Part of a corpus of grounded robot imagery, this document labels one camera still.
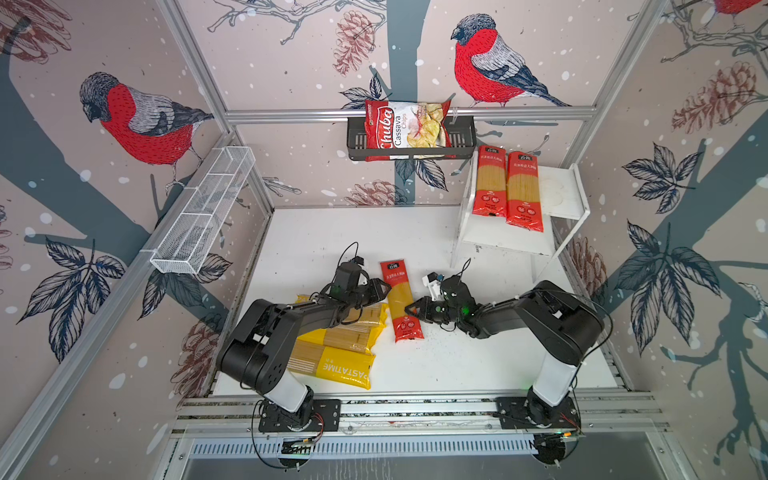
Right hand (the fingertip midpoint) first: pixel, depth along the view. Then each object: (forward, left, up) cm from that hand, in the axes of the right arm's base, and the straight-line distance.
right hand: (403, 316), depth 89 cm
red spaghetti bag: (+20, -23, +33) cm, 45 cm away
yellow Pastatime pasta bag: (-15, +16, 0) cm, 22 cm away
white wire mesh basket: (+3, +52, +30) cm, 61 cm away
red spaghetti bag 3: (-3, -1, +1) cm, 3 cm away
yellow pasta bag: (-7, +13, +1) cm, 15 cm away
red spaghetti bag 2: (+20, -31, +32) cm, 49 cm away
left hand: (+6, +5, +5) cm, 10 cm away
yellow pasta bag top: (-4, +11, +7) cm, 13 cm away
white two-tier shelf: (+19, -42, +29) cm, 55 cm away
